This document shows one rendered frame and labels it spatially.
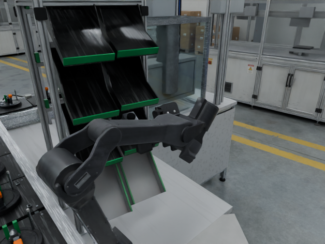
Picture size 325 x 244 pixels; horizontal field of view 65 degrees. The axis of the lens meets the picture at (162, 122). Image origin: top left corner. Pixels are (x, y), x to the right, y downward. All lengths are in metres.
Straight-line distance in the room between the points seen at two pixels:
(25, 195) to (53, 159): 0.76
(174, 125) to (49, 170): 0.24
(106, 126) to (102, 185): 0.55
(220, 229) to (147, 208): 0.30
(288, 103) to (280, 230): 2.43
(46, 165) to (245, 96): 4.31
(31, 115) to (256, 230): 1.92
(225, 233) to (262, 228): 1.31
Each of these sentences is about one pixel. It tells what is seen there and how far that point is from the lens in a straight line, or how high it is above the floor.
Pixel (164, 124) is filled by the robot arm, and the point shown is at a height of 1.43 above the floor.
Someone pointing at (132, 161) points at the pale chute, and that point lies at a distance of 1.00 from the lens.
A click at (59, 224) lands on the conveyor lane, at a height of 0.96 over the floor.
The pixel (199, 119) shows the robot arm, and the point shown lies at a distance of 0.59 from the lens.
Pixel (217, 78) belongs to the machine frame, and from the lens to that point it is 2.16.
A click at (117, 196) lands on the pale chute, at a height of 1.03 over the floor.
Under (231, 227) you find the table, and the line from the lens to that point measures 1.10.
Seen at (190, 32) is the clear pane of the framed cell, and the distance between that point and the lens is 1.88.
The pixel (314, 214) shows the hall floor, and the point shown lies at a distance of 2.67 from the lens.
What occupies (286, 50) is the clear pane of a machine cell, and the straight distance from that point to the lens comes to 4.26.
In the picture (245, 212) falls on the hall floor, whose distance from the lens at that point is 2.45.
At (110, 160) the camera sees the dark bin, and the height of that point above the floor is 1.21.
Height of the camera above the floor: 1.65
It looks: 25 degrees down
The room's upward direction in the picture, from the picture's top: straight up
